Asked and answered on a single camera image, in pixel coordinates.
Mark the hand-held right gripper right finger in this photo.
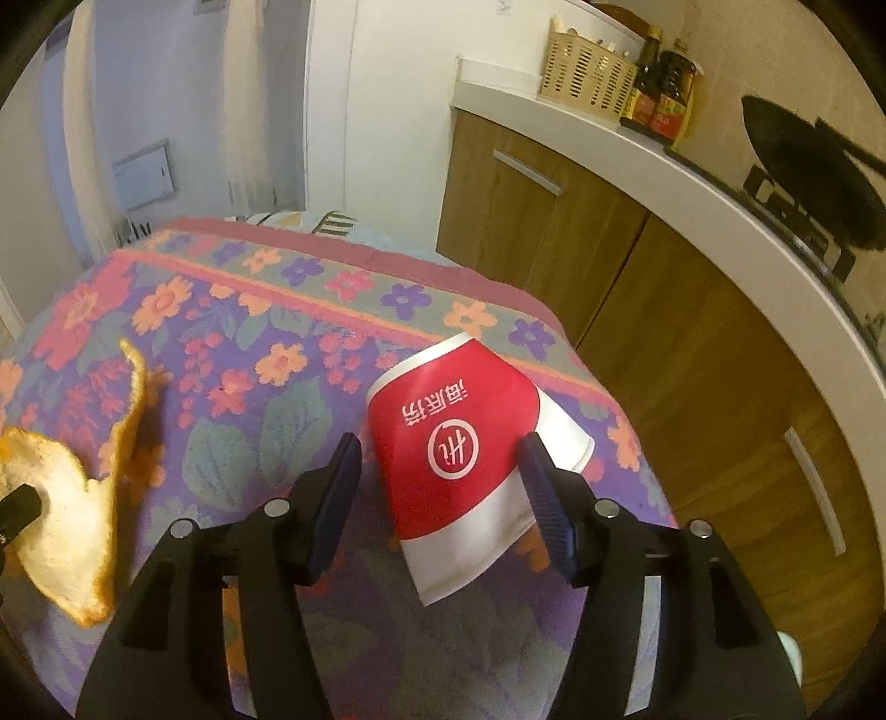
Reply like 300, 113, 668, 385
518, 433, 807, 720

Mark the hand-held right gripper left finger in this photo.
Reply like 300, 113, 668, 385
76, 433, 364, 720

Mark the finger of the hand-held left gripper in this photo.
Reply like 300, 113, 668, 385
0, 485, 43, 555

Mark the red and white paper cup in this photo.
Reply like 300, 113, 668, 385
365, 332, 597, 609

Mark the floral blanket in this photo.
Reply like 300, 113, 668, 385
0, 216, 683, 720

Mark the wooden kitchen cabinet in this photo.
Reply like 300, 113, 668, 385
436, 111, 886, 693

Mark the striped cloth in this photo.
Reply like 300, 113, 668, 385
228, 208, 362, 238

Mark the black glass gas stove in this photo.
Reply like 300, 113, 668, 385
664, 144, 886, 347

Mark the black wok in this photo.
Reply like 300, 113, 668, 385
740, 95, 886, 251

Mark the dark sauce bottle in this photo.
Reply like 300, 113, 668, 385
619, 26, 663, 127

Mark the beige perforated plastic basket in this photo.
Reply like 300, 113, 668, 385
538, 17, 641, 126

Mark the long metal cabinet handle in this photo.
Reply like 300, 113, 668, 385
784, 427, 847, 556

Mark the short metal cabinet handle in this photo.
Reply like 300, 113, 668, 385
493, 150, 566, 196

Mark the white wall panel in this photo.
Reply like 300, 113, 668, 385
112, 138, 174, 213

